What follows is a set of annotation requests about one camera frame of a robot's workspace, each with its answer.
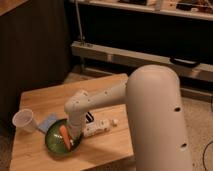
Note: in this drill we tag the green ceramic bowl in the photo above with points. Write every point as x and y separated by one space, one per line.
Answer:
54 141

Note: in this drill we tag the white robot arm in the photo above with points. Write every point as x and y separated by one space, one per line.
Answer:
155 116

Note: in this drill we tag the black striped remote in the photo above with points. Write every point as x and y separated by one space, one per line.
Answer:
89 117

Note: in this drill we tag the wooden table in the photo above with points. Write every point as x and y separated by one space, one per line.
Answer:
29 151

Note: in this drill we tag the metal shelf rack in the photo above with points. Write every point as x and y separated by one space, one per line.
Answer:
134 35

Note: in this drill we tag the orange carrot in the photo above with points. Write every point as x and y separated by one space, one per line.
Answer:
64 133

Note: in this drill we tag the blue sponge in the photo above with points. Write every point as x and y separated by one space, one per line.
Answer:
47 123

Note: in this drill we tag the clear plastic cup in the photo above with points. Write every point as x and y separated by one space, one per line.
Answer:
24 119

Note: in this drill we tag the black handle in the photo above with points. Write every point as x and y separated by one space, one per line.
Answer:
190 64

